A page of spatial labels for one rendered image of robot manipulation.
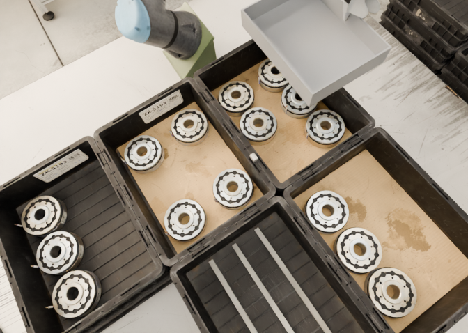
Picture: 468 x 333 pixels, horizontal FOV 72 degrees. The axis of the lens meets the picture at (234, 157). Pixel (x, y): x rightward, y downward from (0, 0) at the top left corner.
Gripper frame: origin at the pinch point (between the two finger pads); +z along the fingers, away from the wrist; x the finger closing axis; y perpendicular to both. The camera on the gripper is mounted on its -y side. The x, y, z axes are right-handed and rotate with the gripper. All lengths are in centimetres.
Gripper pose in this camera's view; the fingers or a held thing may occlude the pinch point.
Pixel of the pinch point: (347, 12)
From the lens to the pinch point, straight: 83.2
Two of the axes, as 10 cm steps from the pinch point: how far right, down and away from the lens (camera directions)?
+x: 7.9, -4.3, 4.2
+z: -1.7, 5.1, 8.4
